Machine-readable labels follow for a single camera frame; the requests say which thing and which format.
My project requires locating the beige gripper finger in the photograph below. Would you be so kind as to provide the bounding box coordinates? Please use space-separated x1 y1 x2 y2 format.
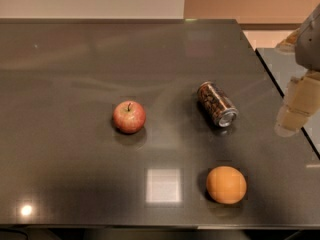
275 29 299 53
275 71 320 137

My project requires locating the orange soda can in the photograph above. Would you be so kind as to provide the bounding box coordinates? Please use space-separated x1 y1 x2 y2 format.
197 81 239 128

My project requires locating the grey side table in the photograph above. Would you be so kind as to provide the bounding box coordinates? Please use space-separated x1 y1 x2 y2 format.
256 48 320 158

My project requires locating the orange fruit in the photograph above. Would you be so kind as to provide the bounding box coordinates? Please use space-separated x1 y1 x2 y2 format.
206 166 247 204

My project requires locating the red apple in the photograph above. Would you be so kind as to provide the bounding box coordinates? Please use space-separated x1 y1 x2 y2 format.
112 100 146 134

